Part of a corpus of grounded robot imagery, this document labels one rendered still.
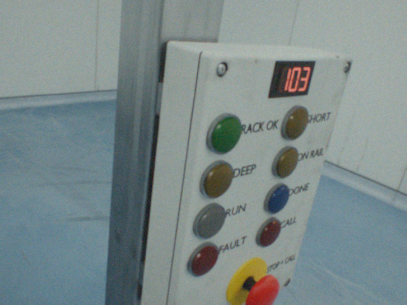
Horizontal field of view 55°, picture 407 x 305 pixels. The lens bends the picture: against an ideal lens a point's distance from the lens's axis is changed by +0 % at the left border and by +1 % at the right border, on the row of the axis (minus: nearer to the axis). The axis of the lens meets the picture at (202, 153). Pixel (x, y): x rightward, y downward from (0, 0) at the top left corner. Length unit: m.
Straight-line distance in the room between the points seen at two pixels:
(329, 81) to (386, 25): 2.80
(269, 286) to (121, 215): 0.15
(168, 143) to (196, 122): 0.04
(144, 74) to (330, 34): 3.04
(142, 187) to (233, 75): 0.13
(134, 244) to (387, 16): 2.91
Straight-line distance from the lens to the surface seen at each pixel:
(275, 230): 0.38
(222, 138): 0.27
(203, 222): 0.30
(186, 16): 0.31
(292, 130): 0.33
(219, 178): 0.28
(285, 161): 0.34
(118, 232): 0.40
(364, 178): 3.29
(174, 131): 0.29
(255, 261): 0.39
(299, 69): 0.32
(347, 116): 3.27
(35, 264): 2.01
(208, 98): 0.26
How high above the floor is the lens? 1.24
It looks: 22 degrees down
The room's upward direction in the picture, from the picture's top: 9 degrees clockwise
